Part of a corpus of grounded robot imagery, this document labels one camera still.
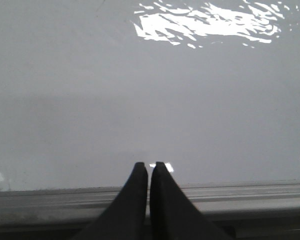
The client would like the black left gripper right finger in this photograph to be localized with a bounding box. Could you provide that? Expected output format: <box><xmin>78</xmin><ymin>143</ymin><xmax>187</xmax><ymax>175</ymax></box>
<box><xmin>149</xmin><ymin>162</ymin><xmax>232</xmax><ymax>240</ymax></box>

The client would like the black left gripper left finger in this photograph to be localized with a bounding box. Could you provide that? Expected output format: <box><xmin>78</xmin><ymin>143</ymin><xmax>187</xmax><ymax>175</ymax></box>
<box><xmin>72</xmin><ymin>162</ymin><xmax>148</xmax><ymax>240</ymax></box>

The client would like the white whiteboard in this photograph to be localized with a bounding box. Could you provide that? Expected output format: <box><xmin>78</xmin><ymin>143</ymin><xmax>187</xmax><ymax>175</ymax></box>
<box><xmin>0</xmin><ymin>0</ymin><xmax>300</xmax><ymax>191</ymax></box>

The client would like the grey whiteboard frame rail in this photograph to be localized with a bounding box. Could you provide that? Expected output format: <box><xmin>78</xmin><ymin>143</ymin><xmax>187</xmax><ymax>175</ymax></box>
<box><xmin>0</xmin><ymin>182</ymin><xmax>300</xmax><ymax>240</ymax></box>

